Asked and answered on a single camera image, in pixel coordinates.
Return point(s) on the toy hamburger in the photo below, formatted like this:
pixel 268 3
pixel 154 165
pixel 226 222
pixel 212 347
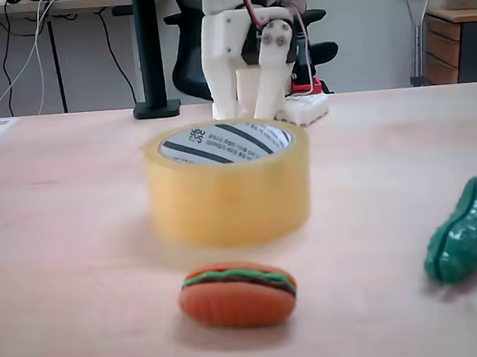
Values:
pixel 235 300

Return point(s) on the grey crutch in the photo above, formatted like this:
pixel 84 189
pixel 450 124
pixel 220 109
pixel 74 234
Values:
pixel 417 36

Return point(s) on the grey desk with black legs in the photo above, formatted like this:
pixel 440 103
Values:
pixel 84 2

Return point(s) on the black office chair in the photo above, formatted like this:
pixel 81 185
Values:
pixel 189 75

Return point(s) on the clear packing tape roll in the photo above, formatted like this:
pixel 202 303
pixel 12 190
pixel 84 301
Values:
pixel 228 204

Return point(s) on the black pole stand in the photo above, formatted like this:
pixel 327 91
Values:
pixel 147 49

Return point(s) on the green toy cucumber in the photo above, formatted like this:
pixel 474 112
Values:
pixel 466 235

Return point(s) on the wooden drawer cabinet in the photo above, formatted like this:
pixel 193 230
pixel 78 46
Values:
pixel 443 46

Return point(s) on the red black table clamp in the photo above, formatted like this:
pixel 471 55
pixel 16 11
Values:
pixel 307 87

